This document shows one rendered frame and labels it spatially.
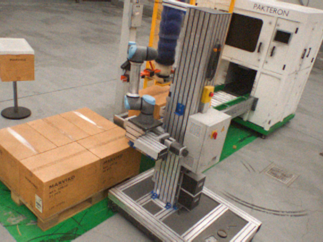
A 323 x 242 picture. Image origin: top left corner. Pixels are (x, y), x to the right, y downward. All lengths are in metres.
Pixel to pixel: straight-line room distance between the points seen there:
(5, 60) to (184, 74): 2.61
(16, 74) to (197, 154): 2.80
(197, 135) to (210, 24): 0.86
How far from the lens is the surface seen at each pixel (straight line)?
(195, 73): 2.60
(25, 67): 4.65
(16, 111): 5.18
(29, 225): 3.32
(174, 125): 2.84
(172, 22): 3.49
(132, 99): 2.72
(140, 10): 4.50
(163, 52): 3.57
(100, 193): 3.48
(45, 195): 2.99
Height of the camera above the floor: 2.32
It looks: 27 degrees down
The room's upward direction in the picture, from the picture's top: 10 degrees clockwise
